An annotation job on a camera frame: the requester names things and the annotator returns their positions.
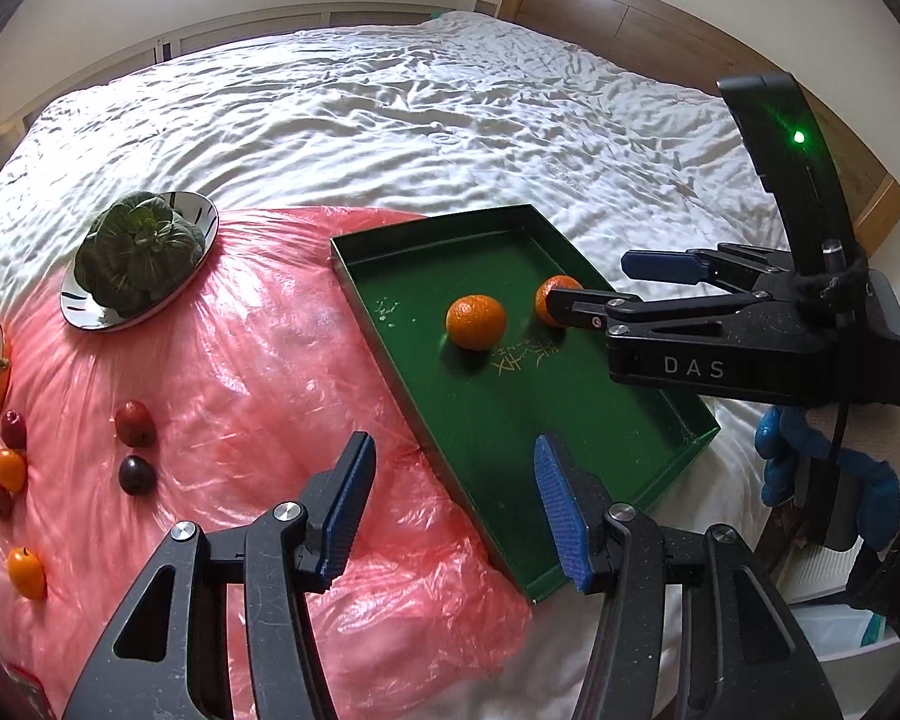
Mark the silver plate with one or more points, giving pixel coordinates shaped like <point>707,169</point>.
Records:
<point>79,308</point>

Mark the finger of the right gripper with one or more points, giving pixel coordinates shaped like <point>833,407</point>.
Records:
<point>617,314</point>
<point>735,268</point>

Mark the small red plum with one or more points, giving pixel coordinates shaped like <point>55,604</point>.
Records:
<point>13,430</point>

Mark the dark purple plum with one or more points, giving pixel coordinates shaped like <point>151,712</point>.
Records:
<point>136,476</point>

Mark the green leafy vegetable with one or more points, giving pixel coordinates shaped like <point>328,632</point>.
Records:
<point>136,253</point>

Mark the pink plastic sheet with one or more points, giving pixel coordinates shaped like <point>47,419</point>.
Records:
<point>255,377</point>

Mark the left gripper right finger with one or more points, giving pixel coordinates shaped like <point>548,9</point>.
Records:
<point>574,502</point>

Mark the orange mandarin with stem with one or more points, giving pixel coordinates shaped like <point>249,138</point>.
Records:
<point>475,322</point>

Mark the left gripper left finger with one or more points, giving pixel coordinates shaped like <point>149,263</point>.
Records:
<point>334,503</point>

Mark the wooden headboard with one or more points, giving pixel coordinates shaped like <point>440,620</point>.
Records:
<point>670,45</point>

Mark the black tracker mount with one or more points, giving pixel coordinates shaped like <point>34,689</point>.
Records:
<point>789,152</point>

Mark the green rectangular tray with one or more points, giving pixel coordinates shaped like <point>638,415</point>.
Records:
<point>477,414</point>

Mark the white bed duvet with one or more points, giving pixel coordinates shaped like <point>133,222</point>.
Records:
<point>454,114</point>

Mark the small orange mandarin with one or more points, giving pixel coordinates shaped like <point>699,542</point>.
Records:
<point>13,470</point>

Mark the blue gloved hand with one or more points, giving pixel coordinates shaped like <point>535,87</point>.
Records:
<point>843,460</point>

